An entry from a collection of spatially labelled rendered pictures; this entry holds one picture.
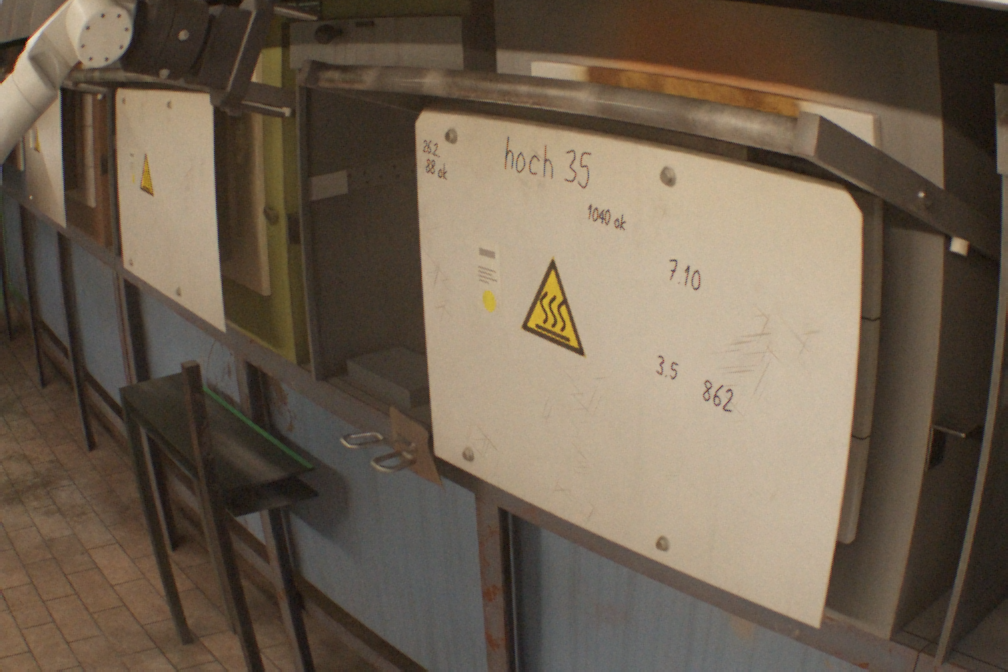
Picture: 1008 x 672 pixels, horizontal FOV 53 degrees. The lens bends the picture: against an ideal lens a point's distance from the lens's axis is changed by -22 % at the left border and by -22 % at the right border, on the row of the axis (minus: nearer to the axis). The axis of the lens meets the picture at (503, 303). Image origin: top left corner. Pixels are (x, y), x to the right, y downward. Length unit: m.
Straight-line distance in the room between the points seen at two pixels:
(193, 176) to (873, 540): 1.31
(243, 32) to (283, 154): 0.79
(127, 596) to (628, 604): 1.78
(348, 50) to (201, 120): 0.37
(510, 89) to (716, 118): 0.23
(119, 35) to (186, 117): 0.95
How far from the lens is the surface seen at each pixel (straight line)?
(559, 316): 1.20
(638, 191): 1.08
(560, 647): 1.73
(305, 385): 2.01
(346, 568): 2.25
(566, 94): 0.96
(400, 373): 1.87
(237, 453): 2.14
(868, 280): 1.05
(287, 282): 1.98
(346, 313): 1.95
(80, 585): 3.15
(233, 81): 1.16
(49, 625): 2.97
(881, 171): 0.84
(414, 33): 1.52
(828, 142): 0.78
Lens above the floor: 1.50
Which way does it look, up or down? 17 degrees down
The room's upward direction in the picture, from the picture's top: 3 degrees counter-clockwise
